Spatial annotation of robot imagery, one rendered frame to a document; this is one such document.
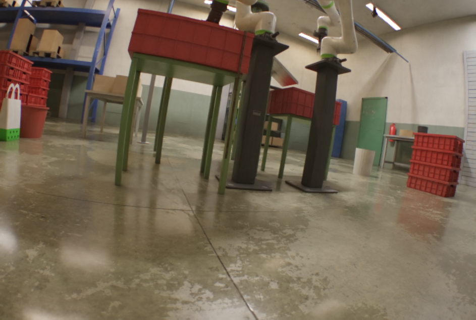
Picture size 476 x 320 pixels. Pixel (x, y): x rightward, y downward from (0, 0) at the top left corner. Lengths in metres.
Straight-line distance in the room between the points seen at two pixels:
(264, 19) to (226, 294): 1.49
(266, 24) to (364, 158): 2.40
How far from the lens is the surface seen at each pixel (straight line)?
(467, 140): 6.21
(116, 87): 2.84
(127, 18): 7.65
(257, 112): 1.42
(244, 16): 1.66
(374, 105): 7.55
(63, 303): 0.47
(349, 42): 1.80
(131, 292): 0.49
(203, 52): 1.13
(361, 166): 3.40
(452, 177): 2.93
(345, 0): 1.79
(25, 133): 2.45
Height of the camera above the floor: 0.33
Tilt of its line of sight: 2 degrees down
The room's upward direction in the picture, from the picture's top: 9 degrees clockwise
